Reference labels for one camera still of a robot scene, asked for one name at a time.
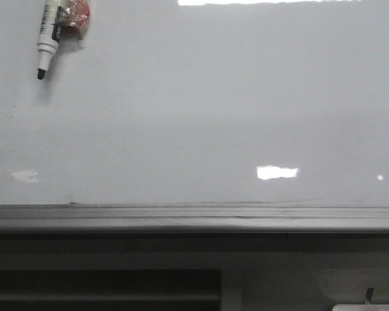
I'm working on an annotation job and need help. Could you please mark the grey aluminium whiteboard tray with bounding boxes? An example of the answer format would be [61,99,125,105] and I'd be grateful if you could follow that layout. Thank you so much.
[0,202,389,235]

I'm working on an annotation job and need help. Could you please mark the white black whiteboard marker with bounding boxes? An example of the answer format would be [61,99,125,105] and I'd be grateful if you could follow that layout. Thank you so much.
[37,0,64,80]

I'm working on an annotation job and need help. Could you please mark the white marker holder tray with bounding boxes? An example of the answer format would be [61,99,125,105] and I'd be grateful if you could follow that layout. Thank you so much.
[332,288,389,311]

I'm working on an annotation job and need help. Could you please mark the white glossy whiteboard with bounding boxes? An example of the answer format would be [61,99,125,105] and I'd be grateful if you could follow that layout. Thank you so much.
[0,1,389,206]

